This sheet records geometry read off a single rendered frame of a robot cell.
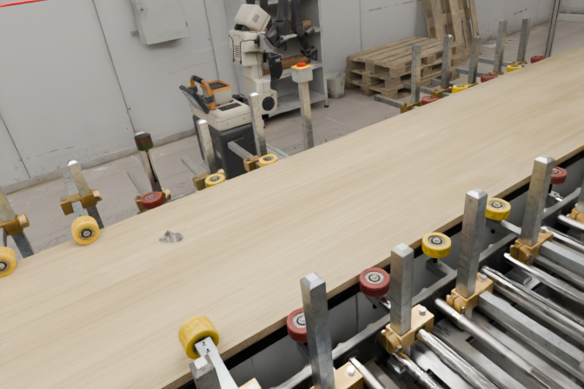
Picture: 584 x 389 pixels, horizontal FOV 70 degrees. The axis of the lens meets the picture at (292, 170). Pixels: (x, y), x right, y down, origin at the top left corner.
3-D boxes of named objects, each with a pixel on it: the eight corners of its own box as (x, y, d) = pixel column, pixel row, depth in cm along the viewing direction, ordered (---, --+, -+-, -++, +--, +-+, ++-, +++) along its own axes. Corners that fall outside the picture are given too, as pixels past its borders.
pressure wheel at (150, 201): (146, 219, 168) (137, 194, 162) (165, 211, 171) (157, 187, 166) (151, 228, 162) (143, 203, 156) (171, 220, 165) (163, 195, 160)
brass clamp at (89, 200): (63, 209, 157) (58, 198, 155) (100, 196, 163) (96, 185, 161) (65, 216, 152) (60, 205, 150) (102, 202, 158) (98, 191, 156)
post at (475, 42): (464, 112, 270) (472, 36, 247) (467, 110, 271) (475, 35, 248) (469, 113, 267) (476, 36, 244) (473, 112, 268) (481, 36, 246)
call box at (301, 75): (292, 82, 193) (290, 66, 189) (304, 79, 196) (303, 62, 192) (301, 85, 187) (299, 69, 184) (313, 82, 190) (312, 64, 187)
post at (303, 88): (305, 166, 213) (295, 81, 192) (313, 163, 215) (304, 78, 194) (309, 169, 210) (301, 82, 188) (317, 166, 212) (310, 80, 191)
